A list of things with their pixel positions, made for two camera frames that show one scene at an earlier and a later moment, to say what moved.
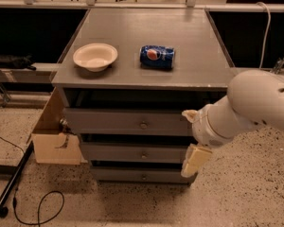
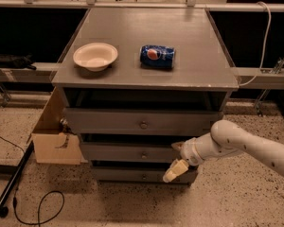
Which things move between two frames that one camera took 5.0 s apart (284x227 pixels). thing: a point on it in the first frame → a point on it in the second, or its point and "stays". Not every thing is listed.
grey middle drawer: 134,151 stays
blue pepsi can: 156,57 stays
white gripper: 203,130 → 188,151
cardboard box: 53,143 stays
